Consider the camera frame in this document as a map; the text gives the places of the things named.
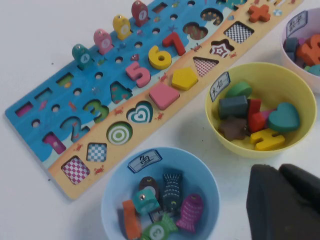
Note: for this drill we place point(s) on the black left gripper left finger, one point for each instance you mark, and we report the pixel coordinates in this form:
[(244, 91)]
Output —
[(275, 207)]

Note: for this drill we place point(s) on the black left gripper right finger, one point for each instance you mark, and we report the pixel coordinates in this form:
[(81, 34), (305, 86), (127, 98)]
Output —
[(305, 182)]

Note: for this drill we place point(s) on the teal wooden heart piece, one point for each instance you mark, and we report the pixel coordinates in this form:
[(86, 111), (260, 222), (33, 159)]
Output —
[(283, 117)]

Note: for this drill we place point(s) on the yellow wooden equals piece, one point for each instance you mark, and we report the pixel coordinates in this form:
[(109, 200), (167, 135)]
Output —
[(267, 141)]

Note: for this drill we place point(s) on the red wooden shape piece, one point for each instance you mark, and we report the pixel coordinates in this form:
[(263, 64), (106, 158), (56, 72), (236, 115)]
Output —
[(253, 107), (261, 123)]

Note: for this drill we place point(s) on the magenta wooden square piece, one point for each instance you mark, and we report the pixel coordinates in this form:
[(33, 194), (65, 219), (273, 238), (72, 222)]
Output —
[(267, 113)]

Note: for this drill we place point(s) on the light blue plastic bowl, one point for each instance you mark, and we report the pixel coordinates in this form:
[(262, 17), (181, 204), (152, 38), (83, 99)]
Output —
[(200, 170)]

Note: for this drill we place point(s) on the yellow plastic bowl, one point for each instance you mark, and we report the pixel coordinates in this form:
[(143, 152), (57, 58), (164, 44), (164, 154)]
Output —
[(275, 80)]

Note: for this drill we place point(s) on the pink plastic bowl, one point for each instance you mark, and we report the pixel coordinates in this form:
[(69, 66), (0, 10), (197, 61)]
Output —
[(287, 72)]

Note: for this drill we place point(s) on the green wooden round piece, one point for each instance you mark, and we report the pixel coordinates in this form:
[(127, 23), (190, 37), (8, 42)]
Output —
[(238, 89)]

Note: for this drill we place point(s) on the paper label on yellow bowl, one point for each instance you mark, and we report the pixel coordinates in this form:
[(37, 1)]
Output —
[(220, 86)]

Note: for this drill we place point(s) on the paper label on blue bowl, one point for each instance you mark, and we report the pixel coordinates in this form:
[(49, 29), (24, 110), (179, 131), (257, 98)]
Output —
[(145, 161)]

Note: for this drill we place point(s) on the pink wooden trapezoid piece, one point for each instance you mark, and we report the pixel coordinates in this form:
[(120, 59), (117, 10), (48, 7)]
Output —
[(163, 96)]

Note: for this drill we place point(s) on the yellow wooden pentagon piece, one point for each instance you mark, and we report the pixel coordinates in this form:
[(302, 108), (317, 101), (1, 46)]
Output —
[(184, 78)]

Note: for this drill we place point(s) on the paper label on pink bowl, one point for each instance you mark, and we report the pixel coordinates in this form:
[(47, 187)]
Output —
[(297, 23)]

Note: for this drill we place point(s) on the orange wooden plus piece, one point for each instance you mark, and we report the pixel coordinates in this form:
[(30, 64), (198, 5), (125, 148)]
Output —
[(259, 13)]

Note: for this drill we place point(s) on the wooden number shape puzzle board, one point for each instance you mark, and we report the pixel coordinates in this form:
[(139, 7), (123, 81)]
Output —
[(32, 95)]

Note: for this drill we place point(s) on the magenta wooden fish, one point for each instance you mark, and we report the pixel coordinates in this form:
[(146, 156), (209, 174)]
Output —
[(190, 212)]

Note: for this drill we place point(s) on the dark navy wooden fish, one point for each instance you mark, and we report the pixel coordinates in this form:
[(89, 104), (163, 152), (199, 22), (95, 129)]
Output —
[(172, 190)]

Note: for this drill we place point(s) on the dark slate wooden rectangle block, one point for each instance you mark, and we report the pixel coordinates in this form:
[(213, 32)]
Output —
[(232, 106)]

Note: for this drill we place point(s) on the teal wooden number 4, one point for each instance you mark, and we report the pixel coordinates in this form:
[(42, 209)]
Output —
[(313, 70)]

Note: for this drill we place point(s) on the green wooden fish number 3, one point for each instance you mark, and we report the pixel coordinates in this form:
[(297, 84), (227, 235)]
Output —
[(156, 228)]

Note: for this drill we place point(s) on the brown wooden fish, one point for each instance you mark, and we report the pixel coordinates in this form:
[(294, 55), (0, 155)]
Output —
[(148, 183)]

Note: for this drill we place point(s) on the teal wooden fish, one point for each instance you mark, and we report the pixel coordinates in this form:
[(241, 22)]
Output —
[(146, 202)]

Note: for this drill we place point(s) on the orange wooden number 10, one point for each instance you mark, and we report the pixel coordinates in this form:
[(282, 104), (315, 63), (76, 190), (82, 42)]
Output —
[(310, 51)]

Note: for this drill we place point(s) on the slate grey wooden number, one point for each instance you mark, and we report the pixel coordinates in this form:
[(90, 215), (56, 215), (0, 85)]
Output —
[(291, 48)]

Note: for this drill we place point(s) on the magenta wooden number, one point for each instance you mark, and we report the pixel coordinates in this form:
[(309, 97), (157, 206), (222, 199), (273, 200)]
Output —
[(301, 41)]

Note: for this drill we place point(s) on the orange wooden fish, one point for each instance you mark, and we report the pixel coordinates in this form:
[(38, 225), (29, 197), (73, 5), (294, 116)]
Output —
[(131, 220)]

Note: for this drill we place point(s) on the pink wooden number 5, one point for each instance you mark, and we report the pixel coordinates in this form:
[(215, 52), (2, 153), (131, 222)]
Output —
[(141, 78)]

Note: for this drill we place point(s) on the red wooden number 7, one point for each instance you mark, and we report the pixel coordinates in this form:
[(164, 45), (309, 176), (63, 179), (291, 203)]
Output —
[(176, 43)]

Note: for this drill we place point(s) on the yellow wooden number 6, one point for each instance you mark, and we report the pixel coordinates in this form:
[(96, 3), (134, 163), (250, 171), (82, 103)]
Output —
[(153, 58)]

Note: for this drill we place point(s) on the red fish peg number 7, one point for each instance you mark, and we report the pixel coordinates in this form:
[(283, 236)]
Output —
[(140, 13)]

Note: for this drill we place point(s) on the yellow fish peg number 6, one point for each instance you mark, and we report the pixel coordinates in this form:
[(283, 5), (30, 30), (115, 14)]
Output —
[(122, 27)]

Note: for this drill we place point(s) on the pink fish peg number 5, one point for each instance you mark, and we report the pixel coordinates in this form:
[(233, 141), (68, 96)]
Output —
[(103, 42)]

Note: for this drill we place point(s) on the teal fish peg number 4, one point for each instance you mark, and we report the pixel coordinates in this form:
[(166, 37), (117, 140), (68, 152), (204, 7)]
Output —
[(83, 56)]

